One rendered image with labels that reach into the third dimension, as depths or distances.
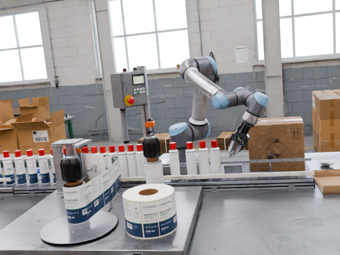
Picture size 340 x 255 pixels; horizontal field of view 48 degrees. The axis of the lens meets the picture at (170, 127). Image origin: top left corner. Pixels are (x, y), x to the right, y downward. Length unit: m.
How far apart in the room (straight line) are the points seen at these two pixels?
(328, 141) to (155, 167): 3.61
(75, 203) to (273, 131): 1.16
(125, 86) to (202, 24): 5.45
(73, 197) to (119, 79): 0.76
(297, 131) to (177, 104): 5.54
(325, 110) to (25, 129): 3.42
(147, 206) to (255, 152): 0.98
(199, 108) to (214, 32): 5.10
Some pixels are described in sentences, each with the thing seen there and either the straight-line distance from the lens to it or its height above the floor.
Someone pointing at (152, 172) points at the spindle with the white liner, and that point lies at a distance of 1.77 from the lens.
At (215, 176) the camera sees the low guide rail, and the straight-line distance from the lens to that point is 2.02.
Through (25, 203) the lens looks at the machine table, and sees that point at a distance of 2.25.
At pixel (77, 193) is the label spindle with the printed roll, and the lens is 1.56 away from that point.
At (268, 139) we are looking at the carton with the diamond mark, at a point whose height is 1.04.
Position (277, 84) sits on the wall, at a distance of 7.23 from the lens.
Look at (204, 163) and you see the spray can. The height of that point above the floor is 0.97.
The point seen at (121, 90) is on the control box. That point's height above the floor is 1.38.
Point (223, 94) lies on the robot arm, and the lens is 1.92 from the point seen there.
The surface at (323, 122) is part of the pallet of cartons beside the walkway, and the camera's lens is 5.09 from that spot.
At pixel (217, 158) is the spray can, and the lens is 2.03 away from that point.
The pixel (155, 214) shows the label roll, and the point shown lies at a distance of 1.43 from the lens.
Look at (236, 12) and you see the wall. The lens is 7.35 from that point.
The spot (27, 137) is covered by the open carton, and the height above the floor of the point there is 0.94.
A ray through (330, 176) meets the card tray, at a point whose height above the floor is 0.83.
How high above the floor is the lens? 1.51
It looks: 10 degrees down
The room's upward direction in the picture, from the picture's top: 5 degrees counter-clockwise
